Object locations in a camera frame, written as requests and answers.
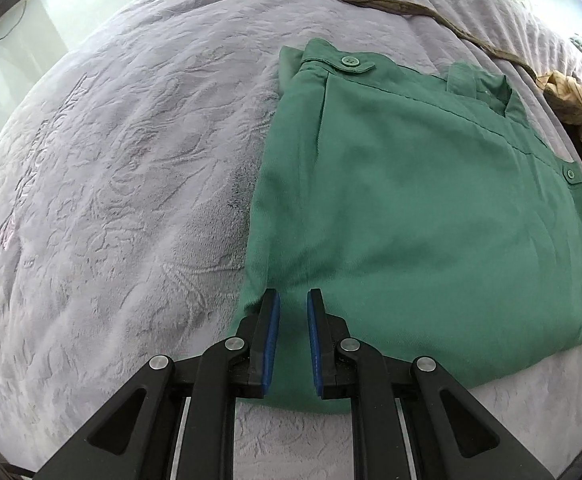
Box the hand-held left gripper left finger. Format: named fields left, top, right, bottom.
left=34, top=288, right=282, bottom=480

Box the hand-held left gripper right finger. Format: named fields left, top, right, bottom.
left=306, top=288, right=556, bottom=480

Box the green work shirt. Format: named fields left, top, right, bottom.
left=231, top=37, right=582, bottom=416

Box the cream striped cloth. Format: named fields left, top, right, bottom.
left=536, top=71, right=582, bottom=133

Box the lilac embossed blanket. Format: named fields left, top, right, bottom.
left=0, top=0, right=582, bottom=480

